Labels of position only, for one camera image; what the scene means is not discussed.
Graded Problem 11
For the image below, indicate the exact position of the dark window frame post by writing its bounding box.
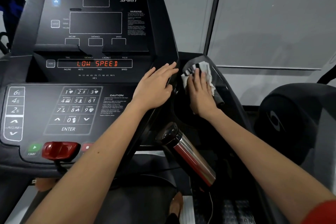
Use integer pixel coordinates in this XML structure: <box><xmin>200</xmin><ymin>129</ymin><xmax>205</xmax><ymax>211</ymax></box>
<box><xmin>203</xmin><ymin>0</ymin><xmax>226</xmax><ymax>55</ymax></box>

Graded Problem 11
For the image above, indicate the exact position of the red sleeve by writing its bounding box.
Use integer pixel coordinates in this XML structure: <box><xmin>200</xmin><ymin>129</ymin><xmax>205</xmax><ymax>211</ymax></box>
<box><xmin>301</xmin><ymin>200</ymin><xmax>336</xmax><ymax>224</ymax></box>

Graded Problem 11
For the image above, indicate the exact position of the grey treadmill side rail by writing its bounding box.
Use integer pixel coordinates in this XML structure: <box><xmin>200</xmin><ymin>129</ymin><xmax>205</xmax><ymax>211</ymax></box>
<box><xmin>181</xmin><ymin>195</ymin><xmax>195</xmax><ymax>224</ymax></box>

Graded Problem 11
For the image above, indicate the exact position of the black treadmill belt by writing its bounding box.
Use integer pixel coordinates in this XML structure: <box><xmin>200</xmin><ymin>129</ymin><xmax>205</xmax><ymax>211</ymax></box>
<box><xmin>20</xmin><ymin>153</ymin><xmax>184</xmax><ymax>224</ymax></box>

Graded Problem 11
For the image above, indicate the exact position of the person's left hand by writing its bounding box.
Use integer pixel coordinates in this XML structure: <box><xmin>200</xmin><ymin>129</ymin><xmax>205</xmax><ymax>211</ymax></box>
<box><xmin>131</xmin><ymin>62</ymin><xmax>180</xmax><ymax>110</ymax></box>

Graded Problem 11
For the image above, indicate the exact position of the black blue gym equipment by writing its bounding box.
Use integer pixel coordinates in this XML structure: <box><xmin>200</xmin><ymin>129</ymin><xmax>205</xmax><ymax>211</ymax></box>
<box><xmin>0</xmin><ymin>0</ymin><xmax>28</xmax><ymax>55</ymax></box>

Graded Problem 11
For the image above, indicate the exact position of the person's right forearm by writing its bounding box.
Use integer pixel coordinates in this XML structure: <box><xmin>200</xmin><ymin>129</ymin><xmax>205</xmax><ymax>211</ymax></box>
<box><xmin>198</xmin><ymin>108</ymin><xmax>336</xmax><ymax>224</ymax></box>

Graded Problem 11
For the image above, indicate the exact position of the white roller blind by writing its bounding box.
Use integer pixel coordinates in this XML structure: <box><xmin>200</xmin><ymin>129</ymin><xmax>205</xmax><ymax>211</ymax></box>
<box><xmin>207</xmin><ymin>0</ymin><xmax>336</xmax><ymax>71</ymax></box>

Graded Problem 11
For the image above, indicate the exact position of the person's right hand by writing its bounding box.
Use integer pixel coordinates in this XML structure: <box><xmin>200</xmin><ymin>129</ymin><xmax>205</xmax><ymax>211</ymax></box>
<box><xmin>187</xmin><ymin>68</ymin><xmax>220</xmax><ymax>118</ymax></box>

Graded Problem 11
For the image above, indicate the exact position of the person's foot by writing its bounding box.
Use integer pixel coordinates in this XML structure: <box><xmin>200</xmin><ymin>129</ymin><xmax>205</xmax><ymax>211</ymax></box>
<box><xmin>165</xmin><ymin>192</ymin><xmax>184</xmax><ymax>224</ymax></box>

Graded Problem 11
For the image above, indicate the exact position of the black treadmill side handrail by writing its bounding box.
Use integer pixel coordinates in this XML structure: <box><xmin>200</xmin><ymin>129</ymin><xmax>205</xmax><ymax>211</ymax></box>
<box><xmin>171</xmin><ymin>52</ymin><xmax>265</xmax><ymax>224</ymax></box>

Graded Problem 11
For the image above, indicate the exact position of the person's left forearm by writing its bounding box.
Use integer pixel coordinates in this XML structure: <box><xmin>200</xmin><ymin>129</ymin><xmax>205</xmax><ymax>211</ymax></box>
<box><xmin>25</xmin><ymin>100</ymin><xmax>158</xmax><ymax>224</ymax></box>

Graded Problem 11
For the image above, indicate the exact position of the black treadmill console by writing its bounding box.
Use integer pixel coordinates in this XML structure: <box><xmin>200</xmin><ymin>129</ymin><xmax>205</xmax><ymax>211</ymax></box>
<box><xmin>0</xmin><ymin>0</ymin><xmax>180</xmax><ymax>177</ymax></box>

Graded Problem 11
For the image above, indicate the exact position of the black grey exercise machine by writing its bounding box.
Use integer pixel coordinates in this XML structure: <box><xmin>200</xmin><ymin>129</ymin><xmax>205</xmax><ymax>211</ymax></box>
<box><xmin>253</xmin><ymin>60</ymin><xmax>336</xmax><ymax>196</ymax></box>

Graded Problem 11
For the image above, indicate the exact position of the chrome pulse grip handle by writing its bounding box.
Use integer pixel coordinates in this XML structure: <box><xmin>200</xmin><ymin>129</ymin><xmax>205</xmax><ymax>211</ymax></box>
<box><xmin>155</xmin><ymin>122</ymin><xmax>216</xmax><ymax>188</ymax></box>

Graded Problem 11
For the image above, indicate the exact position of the black safety key cord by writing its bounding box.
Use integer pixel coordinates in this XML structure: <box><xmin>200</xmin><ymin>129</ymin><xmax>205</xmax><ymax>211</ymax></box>
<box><xmin>53</xmin><ymin>159</ymin><xmax>69</xmax><ymax>176</ymax></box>

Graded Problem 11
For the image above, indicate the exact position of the red treadmill safety key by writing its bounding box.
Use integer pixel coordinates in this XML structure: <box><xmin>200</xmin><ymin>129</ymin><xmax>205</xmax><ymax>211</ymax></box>
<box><xmin>42</xmin><ymin>141</ymin><xmax>81</xmax><ymax>161</ymax></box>

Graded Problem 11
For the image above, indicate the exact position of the white grey striped cleaning cloth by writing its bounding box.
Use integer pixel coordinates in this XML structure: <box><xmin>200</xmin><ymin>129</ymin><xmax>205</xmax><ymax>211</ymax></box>
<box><xmin>181</xmin><ymin>61</ymin><xmax>218</xmax><ymax>98</ymax></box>

